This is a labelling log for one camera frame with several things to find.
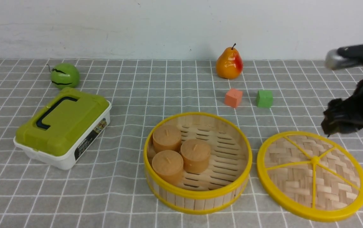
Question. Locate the brown cake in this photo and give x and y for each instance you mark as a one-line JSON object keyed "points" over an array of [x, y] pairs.
{"points": [[168, 165], [167, 137], [196, 155]]}

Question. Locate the orange cube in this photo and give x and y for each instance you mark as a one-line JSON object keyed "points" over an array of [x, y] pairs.
{"points": [[233, 98]]}

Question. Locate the grey checked tablecloth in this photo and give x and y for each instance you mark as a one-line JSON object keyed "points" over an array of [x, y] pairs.
{"points": [[107, 188]]}

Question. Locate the yellow bamboo steamer basket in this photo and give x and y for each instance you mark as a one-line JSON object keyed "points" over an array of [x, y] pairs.
{"points": [[226, 177]]}

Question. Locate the brown cake right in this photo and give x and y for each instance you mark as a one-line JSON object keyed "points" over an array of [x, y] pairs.
{"points": [[196, 155]]}

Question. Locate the yellow bamboo steamer lid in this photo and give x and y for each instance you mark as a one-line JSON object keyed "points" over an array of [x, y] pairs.
{"points": [[310, 176]]}

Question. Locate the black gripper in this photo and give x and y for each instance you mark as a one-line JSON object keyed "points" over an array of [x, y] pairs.
{"points": [[348, 122]]}

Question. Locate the green apple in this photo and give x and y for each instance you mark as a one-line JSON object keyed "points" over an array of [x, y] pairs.
{"points": [[64, 75]]}

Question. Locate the yellow red pear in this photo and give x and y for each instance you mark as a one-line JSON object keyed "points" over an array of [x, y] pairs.
{"points": [[230, 64]]}

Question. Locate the camera on wrist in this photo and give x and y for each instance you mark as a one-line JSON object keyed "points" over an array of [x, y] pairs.
{"points": [[344, 57]]}

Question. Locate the green cube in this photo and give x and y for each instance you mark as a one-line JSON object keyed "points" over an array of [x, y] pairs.
{"points": [[264, 99]]}

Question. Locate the white box with green lid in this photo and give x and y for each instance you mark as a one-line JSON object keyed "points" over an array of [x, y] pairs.
{"points": [[63, 130]]}

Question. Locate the brown cake back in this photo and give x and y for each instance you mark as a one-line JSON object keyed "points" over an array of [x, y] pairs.
{"points": [[167, 137]]}

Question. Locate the brown cake front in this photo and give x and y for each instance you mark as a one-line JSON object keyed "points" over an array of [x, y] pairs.
{"points": [[168, 165]]}

